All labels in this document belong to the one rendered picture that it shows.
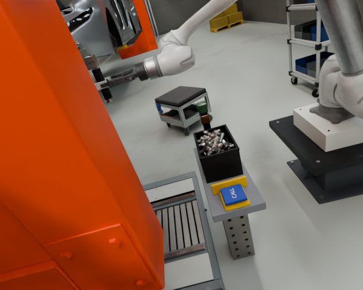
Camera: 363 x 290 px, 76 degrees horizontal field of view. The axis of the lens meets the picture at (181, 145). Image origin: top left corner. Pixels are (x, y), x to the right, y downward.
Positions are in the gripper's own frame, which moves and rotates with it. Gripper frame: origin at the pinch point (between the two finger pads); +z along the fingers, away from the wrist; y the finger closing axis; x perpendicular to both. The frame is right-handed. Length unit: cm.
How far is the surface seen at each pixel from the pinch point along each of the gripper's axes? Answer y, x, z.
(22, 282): -75, -17, 8
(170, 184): 16, -75, -9
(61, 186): -75, 1, -11
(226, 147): -34, -27, -42
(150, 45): 345, -23, -5
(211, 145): -32, -26, -37
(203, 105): -13.2, -17.3, -39.0
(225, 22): 763, -64, -244
